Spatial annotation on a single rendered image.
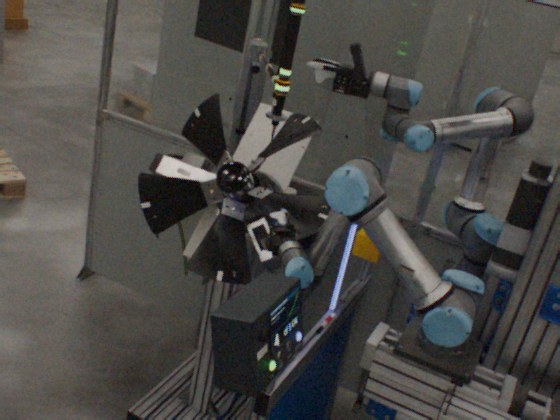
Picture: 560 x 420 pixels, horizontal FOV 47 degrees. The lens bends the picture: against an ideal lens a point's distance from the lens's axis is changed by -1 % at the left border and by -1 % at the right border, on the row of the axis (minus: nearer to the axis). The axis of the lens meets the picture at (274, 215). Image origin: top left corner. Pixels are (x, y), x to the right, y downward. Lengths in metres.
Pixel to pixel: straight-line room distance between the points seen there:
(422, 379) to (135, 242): 2.07
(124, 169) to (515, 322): 2.20
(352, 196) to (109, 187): 2.17
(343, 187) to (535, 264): 0.63
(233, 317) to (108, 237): 2.33
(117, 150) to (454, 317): 2.27
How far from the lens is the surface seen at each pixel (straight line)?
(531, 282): 1.98
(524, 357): 2.08
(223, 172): 2.28
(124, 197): 3.57
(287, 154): 2.56
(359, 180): 1.62
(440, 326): 1.71
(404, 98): 2.06
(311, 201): 2.25
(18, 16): 10.44
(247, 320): 1.43
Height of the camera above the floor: 2.03
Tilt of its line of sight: 24 degrees down
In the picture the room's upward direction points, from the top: 12 degrees clockwise
